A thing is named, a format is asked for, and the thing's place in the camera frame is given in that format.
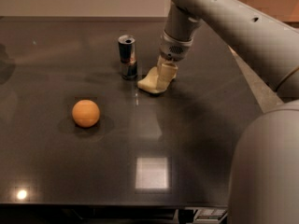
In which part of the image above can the silver blue drink can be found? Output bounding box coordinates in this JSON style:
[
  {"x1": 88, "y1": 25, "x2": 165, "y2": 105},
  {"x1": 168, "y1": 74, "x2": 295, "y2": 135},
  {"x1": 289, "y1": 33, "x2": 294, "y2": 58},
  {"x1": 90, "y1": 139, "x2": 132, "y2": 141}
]
[{"x1": 118, "y1": 35, "x2": 137, "y2": 80}]

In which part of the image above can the device under table edge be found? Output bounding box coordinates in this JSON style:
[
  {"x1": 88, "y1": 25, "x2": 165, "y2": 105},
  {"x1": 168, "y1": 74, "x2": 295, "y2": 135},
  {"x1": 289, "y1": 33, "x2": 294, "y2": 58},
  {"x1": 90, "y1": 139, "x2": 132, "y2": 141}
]
[{"x1": 194, "y1": 208, "x2": 227, "y2": 221}]

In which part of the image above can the orange ball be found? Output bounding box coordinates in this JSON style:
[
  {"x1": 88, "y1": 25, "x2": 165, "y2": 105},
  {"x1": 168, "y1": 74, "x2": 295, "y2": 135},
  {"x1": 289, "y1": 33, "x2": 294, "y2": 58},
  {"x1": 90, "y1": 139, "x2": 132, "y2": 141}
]
[{"x1": 72, "y1": 100, "x2": 100, "y2": 128}]

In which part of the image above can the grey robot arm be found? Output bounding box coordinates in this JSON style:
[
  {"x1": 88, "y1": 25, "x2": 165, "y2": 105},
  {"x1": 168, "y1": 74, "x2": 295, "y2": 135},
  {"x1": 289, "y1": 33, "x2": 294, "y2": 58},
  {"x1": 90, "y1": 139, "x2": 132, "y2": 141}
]
[{"x1": 161, "y1": 0, "x2": 299, "y2": 224}]

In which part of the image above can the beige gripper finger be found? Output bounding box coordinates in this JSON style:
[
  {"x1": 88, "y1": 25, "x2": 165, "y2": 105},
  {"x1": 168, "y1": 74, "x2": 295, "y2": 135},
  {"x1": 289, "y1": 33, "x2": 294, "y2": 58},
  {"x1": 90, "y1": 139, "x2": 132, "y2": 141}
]
[
  {"x1": 157, "y1": 55, "x2": 165, "y2": 69},
  {"x1": 156, "y1": 63, "x2": 178, "y2": 91}
]

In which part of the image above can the pale yellow sponge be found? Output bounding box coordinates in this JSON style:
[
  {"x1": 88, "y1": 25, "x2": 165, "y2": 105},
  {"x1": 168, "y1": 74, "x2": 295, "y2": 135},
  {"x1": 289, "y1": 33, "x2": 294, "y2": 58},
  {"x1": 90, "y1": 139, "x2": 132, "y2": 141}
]
[{"x1": 137, "y1": 66, "x2": 165, "y2": 94}]

